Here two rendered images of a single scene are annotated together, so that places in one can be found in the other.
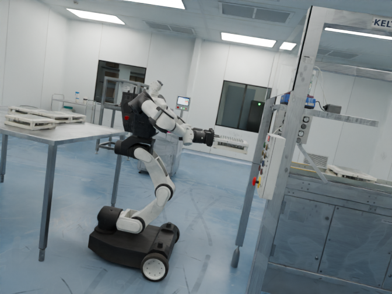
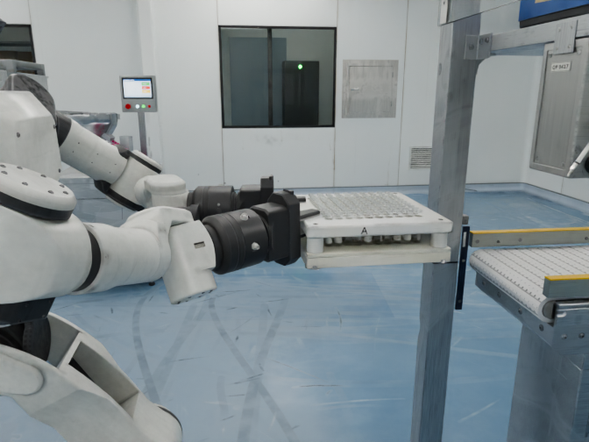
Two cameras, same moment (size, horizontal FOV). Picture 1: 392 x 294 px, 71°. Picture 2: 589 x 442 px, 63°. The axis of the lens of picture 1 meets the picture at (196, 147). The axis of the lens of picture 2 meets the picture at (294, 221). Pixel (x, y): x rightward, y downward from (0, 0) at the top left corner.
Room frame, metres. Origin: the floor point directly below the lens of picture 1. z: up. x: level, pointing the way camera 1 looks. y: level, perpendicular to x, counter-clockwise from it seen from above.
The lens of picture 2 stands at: (1.24, 0.06, 1.28)
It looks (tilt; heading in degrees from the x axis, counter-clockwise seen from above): 15 degrees down; 347
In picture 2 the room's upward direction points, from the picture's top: straight up
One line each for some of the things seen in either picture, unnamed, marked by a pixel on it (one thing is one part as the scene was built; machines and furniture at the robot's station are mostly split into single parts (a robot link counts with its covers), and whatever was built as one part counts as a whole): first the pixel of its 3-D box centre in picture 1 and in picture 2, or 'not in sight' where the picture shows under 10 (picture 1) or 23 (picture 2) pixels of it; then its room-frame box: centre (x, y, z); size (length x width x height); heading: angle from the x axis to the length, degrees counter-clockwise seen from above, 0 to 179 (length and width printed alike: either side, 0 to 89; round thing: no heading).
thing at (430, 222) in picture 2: (231, 140); (360, 211); (2.06, -0.25, 1.06); 0.25 x 0.24 x 0.02; 176
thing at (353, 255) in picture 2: (229, 147); (358, 237); (2.06, -0.25, 1.02); 0.24 x 0.24 x 0.02; 86
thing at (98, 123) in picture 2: not in sight; (101, 141); (4.76, 0.62, 0.95); 0.49 x 0.36 x 0.37; 85
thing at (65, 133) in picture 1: (24, 120); not in sight; (2.45, 1.56, 0.87); 1.50 x 1.10 x 0.04; 80
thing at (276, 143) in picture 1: (270, 165); not in sight; (1.18, -0.33, 1.08); 0.17 x 0.06 x 0.26; 174
